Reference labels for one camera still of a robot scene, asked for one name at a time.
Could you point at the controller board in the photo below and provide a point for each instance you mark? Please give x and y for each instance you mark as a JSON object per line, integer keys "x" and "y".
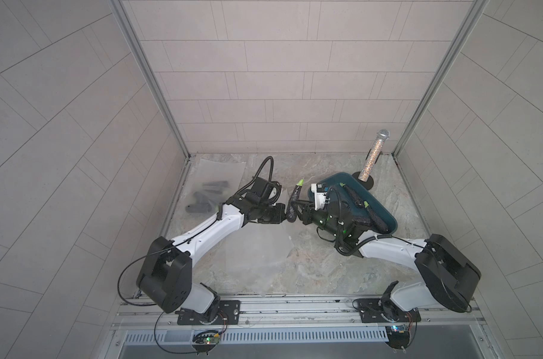
{"x": 206, "y": 341}
{"x": 399, "y": 336}

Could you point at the eggplant at bin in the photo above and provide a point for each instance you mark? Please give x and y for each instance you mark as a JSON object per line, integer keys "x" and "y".
{"x": 378, "y": 223}
{"x": 357, "y": 200}

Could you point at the aluminium mounting rail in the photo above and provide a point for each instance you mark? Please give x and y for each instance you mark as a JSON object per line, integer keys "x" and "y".
{"x": 297, "y": 311}

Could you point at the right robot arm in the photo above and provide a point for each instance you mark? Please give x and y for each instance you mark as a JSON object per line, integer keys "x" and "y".
{"x": 446, "y": 277}

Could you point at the clear zip-top bag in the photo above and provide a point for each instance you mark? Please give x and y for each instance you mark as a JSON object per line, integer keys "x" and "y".
{"x": 254, "y": 256}
{"x": 198, "y": 204}

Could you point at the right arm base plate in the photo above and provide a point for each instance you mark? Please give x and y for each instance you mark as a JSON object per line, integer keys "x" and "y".
{"x": 380, "y": 311}

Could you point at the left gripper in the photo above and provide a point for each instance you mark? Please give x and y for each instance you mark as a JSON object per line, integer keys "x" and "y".
{"x": 277, "y": 218}

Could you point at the eggplant at bin front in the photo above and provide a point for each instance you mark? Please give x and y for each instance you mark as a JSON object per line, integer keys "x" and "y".
{"x": 378, "y": 223}

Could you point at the right controller board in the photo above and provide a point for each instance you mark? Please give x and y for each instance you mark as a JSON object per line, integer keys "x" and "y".
{"x": 399, "y": 336}

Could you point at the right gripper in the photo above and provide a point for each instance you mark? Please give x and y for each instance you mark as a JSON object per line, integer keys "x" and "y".
{"x": 308, "y": 212}

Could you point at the eggplant at bin back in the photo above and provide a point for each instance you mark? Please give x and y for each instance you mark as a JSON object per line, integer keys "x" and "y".
{"x": 357, "y": 200}

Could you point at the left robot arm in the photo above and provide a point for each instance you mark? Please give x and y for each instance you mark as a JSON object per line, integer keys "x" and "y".
{"x": 166, "y": 272}

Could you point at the left controller board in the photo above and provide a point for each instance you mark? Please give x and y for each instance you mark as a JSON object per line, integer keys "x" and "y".
{"x": 206, "y": 341}

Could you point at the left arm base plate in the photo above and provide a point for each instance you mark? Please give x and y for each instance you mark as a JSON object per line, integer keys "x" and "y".
{"x": 223, "y": 312}

